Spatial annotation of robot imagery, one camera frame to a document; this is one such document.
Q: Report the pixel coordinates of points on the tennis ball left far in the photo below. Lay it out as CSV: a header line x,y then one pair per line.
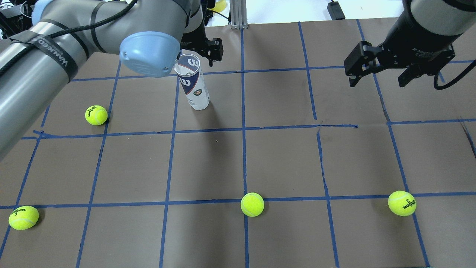
x,y
23,218

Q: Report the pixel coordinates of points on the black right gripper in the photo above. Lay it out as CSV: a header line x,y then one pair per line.
x,y
412,41

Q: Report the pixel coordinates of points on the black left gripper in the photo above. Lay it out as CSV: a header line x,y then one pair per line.
x,y
198,38

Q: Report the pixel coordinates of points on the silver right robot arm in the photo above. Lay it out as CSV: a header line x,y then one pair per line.
x,y
444,17

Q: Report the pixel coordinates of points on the tennis ball table centre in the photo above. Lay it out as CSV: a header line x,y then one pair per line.
x,y
252,204

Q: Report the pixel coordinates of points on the aluminium frame post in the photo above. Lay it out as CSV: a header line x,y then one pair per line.
x,y
238,12

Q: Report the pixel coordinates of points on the tennis ball near base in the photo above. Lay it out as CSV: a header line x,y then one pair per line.
x,y
402,203

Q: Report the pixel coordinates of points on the white tennis ball can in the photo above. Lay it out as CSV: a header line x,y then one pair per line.
x,y
190,75

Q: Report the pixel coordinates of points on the yellow tape roll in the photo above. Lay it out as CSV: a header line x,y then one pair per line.
x,y
216,5

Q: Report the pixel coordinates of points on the tennis ball left front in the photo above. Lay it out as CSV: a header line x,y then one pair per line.
x,y
96,115

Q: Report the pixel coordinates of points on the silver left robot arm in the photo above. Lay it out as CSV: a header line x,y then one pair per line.
x,y
147,35

